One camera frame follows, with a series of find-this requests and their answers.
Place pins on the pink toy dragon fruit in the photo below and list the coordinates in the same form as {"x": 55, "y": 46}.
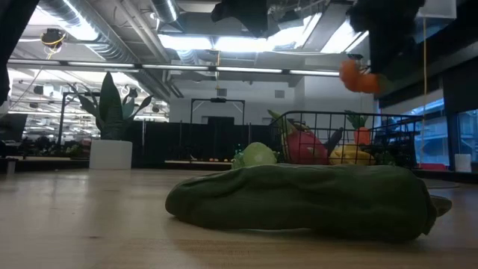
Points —
{"x": 304, "y": 149}

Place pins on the black partition panel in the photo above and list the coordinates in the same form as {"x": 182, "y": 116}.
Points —
{"x": 168, "y": 145}

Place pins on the long ceiling light bar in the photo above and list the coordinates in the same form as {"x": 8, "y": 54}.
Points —
{"x": 168, "y": 67}

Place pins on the green snake plant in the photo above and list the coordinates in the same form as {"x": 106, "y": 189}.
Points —
{"x": 110, "y": 108}

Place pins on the orange toy carrot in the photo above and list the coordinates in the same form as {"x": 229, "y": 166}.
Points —
{"x": 361, "y": 136}

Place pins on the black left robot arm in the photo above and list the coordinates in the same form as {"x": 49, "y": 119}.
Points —
{"x": 11, "y": 37}

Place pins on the orange fruit cluster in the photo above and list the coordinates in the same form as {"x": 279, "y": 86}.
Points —
{"x": 354, "y": 78}

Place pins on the green toy cabbage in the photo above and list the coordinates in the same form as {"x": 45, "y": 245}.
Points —
{"x": 255, "y": 155}

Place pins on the dark computer monitor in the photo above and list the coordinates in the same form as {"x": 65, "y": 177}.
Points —
{"x": 13, "y": 127}

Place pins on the long green ridged gourd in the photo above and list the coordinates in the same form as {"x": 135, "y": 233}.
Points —
{"x": 298, "y": 201}

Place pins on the white cylinder bin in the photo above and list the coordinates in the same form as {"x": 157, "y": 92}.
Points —
{"x": 463, "y": 163}

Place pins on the black metal frame stand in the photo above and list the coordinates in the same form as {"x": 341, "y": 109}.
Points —
{"x": 218, "y": 100}
{"x": 61, "y": 123}

